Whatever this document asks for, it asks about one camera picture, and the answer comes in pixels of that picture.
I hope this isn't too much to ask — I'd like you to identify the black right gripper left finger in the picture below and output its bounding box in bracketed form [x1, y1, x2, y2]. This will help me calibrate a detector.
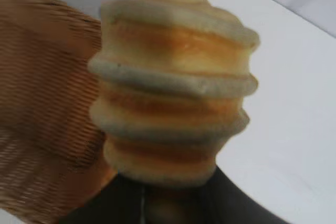
[58, 173, 148, 224]

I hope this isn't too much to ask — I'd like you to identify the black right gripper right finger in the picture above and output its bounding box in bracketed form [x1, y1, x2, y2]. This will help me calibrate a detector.
[202, 165, 289, 224]

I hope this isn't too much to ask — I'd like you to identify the long ridged bread loaf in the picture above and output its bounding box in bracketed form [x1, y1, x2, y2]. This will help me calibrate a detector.
[88, 0, 261, 188]

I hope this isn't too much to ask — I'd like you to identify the brown wicker basket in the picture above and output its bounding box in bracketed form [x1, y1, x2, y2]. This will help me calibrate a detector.
[0, 0, 118, 224]

